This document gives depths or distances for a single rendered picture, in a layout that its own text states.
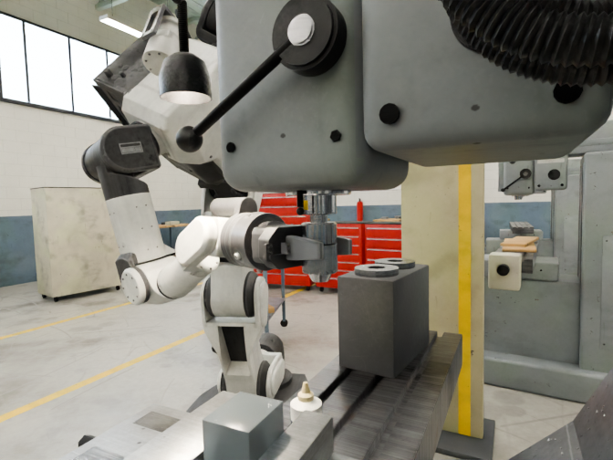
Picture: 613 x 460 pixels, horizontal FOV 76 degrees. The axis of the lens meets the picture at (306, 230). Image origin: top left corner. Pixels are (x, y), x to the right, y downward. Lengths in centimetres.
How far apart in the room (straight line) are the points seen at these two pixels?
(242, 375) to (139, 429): 83
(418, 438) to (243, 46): 56
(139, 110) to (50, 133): 808
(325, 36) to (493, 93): 15
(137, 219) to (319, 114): 57
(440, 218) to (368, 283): 147
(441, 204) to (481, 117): 187
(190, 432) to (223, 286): 80
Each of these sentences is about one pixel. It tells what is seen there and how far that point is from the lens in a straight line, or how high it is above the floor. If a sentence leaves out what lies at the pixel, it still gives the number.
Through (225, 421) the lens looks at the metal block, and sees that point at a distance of 40.
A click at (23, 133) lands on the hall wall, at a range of 879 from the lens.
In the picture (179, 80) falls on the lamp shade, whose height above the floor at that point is 146.
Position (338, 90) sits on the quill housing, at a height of 140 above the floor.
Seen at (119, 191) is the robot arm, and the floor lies 133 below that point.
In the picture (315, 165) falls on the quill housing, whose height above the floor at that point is 133.
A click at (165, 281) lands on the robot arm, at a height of 115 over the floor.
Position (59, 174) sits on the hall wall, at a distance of 900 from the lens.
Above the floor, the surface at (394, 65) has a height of 141.
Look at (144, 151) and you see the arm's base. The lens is 91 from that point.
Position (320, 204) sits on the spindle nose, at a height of 129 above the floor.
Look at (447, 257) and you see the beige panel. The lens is 223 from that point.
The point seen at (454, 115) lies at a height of 136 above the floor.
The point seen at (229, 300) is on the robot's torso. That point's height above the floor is 101.
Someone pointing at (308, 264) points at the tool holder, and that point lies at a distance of 51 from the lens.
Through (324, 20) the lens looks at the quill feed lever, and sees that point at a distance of 40.
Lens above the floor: 129
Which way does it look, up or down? 4 degrees down
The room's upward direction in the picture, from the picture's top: 1 degrees counter-clockwise
